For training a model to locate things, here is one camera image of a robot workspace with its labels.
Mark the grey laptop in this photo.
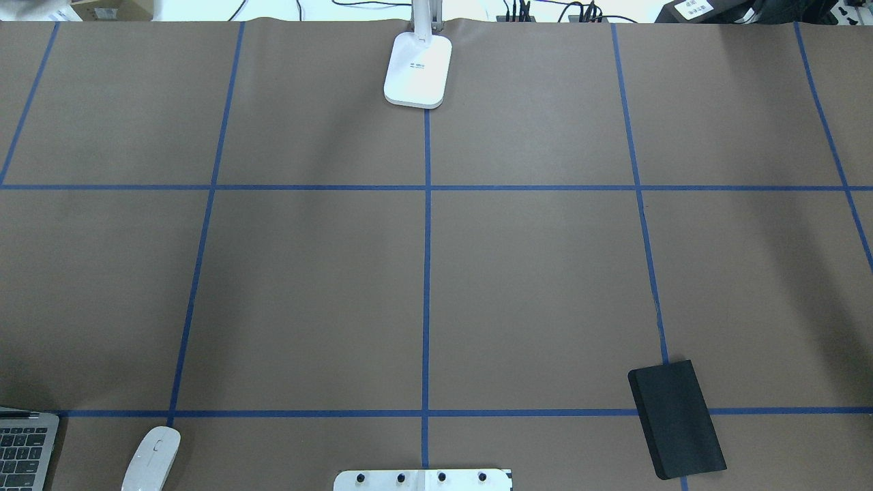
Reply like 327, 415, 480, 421
1, 407, 60, 490

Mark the white desk lamp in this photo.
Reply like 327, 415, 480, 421
383, 1, 453, 110

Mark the black folded mouse pad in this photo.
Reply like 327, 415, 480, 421
627, 360, 728, 481

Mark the white computer mouse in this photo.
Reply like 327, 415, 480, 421
121, 426, 181, 490

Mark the cardboard box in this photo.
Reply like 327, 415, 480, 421
70, 0, 155, 22

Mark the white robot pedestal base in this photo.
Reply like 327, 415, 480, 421
333, 468, 514, 490

